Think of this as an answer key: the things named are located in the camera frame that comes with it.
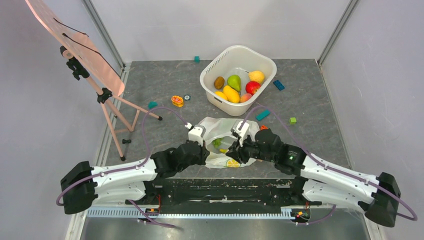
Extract white plastic bag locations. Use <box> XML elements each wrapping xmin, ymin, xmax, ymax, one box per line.
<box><xmin>198</xmin><ymin>116</ymin><xmax>256</xmax><ymax>169</ymax></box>

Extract green fake grapes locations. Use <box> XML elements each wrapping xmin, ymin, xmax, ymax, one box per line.
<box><xmin>211</xmin><ymin>138</ymin><xmax>222</xmax><ymax>149</ymax></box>

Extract fake peach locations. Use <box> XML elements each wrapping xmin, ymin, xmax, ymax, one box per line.
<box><xmin>239</xmin><ymin>93</ymin><xmax>253</xmax><ymax>103</ymax></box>

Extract yellow fake mango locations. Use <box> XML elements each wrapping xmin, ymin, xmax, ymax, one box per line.
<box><xmin>222</xmin><ymin>85</ymin><xmax>241</xmax><ymax>104</ymax></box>

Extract red fake apple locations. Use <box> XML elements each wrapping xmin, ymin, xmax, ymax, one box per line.
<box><xmin>245</xmin><ymin>80</ymin><xmax>261</xmax><ymax>95</ymax></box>

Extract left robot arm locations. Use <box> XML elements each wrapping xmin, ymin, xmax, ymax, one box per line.
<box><xmin>56</xmin><ymin>140</ymin><xmax>210</xmax><ymax>215</ymax></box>

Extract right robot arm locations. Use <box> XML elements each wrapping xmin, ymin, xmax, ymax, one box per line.
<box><xmin>226</xmin><ymin>129</ymin><xmax>401</xmax><ymax>228</ymax></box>

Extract yellow fake lemon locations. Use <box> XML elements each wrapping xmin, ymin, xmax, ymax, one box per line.
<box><xmin>215</xmin><ymin>91</ymin><xmax>228</xmax><ymax>101</ymax></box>

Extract green fake pear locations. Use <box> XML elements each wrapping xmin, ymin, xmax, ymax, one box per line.
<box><xmin>227</xmin><ymin>74</ymin><xmax>242</xmax><ymax>92</ymax></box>

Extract brown fake kiwi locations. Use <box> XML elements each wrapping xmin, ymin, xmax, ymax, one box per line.
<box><xmin>213</xmin><ymin>76</ymin><xmax>225</xmax><ymax>90</ymax></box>

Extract yellow fake pear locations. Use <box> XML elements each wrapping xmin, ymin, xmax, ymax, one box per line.
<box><xmin>247</xmin><ymin>70</ymin><xmax>265</xmax><ymax>85</ymax></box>

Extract teal rectangular block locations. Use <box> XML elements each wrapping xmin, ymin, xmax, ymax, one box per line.
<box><xmin>255</xmin><ymin>110</ymin><xmax>271</xmax><ymax>121</ymax></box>

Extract green cube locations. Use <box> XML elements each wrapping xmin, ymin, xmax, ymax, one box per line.
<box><xmin>289</xmin><ymin>117</ymin><xmax>297</xmax><ymax>125</ymax></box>

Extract blue lego brick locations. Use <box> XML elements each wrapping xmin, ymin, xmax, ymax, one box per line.
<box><xmin>272</xmin><ymin>80</ymin><xmax>285</xmax><ymax>91</ymax></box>

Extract orange yellow toy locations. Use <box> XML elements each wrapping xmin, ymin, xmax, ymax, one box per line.
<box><xmin>171</xmin><ymin>95</ymin><xmax>184</xmax><ymax>108</ymax></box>

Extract white plastic basin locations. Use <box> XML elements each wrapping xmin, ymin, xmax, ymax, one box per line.
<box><xmin>199</xmin><ymin>45</ymin><xmax>277</xmax><ymax>117</ymax></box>

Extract pink board on stand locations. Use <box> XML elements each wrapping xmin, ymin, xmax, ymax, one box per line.
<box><xmin>26</xmin><ymin>0</ymin><xmax>148</xmax><ymax>161</ymax></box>

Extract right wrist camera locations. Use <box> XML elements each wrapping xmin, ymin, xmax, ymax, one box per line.
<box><xmin>231</xmin><ymin>120</ymin><xmax>250</xmax><ymax>147</ymax></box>

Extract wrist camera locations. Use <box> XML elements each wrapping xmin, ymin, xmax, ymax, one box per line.
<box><xmin>231</xmin><ymin>120</ymin><xmax>250</xmax><ymax>147</ymax></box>
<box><xmin>184</xmin><ymin>122</ymin><xmax>206</xmax><ymax>147</ymax></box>

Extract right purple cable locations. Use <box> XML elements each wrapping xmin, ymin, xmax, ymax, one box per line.
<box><xmin>238</xmin><ymin>105</ymin><xmax>418</xmax><ymax>226</ymax></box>

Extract purple cable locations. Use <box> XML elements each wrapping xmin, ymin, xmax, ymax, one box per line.
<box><xmin>238</xmin><ymin>105</ymin><xmax>418</xmax><ymax>226</ymax></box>
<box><xmin>55</xmin><ymin>106</ymin><xmax>193</xmax><ymax>229</ymax></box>

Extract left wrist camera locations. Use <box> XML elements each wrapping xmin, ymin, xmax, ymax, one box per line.
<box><xmin>184</xmin><ymin>122</ymin><xmax>206</xmax><ymax>147</ymax></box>

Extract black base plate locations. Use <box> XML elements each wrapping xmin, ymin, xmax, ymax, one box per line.
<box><xmin>135</xmin><ymin>178</ymin><xmax>321</xmax><ymax>214</ymax></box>

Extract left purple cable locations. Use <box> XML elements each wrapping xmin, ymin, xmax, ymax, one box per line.
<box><xmin>55</xmin><ymin>106</ymin><xmax>193</xmax><ymax>229</ymax></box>

